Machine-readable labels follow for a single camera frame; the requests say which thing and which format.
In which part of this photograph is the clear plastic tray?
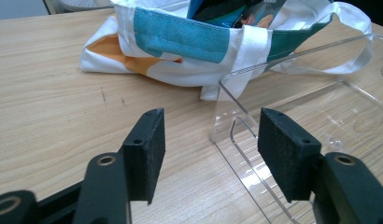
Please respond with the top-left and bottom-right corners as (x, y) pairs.
(209, 33), (383, 224)

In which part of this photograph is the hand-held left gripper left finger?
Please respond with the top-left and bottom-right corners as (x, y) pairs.
(72, 107), (166, 224)

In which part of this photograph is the dark colourful snack packet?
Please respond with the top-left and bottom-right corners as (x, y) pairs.
(186, 0), (288, 30)

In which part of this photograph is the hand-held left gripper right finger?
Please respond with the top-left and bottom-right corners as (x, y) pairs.
(257, 107), (383, 224)

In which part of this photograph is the white colourful canvas tote bag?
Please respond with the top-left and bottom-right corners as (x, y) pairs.
(78, 0), (375, 102)

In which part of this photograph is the white perforated object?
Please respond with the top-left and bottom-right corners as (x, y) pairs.
(57, 0), (114, 9)

